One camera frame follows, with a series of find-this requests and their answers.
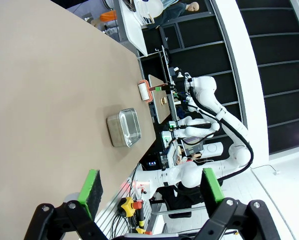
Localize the white floor cable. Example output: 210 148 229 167
251 163 282 176

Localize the beige background table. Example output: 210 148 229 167
148 74 175 125

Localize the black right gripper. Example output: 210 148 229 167
155 78 189 97

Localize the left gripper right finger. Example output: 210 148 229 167
193 167 280 240

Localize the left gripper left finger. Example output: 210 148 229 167
23 169 108 240

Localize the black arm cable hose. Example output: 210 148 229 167
183 92 255 183

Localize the yellow emergency stop button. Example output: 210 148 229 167
121 196 142 218
135 226 153 236

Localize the open laptop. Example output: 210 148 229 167
181 138 205 156

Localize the white wire dish rack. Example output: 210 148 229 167
136 0 165 26

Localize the white side table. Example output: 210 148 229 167
119 0 149 57

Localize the rectangular steel tray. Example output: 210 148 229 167
106 107 142 148

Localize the white round plate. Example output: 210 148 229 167
145 0 165 17

